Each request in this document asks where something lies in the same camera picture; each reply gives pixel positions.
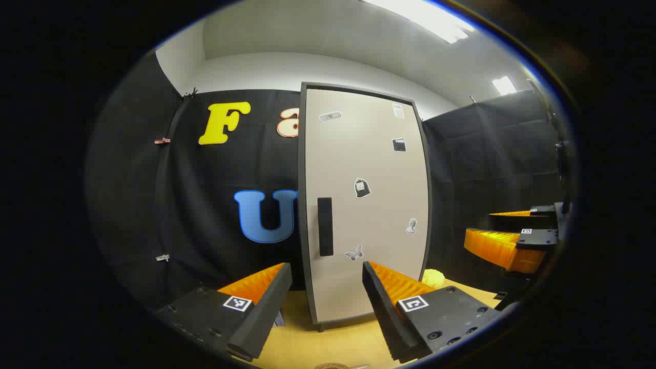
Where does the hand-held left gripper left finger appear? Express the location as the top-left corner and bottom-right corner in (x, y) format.
(154, 262), (293, 362)

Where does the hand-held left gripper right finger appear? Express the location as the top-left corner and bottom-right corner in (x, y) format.
(362, 260), (504, 364)

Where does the black door handle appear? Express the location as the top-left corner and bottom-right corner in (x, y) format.
(317, 197), (334, 257)

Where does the beige cabinet door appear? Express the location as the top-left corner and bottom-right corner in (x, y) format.
(302, 87), (430, 324)

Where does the grey cabinet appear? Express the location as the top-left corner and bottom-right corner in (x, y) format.
(297, 82), (434, 332)

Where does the small ceiling light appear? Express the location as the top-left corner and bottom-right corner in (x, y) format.
(492, 76), (517, 96)

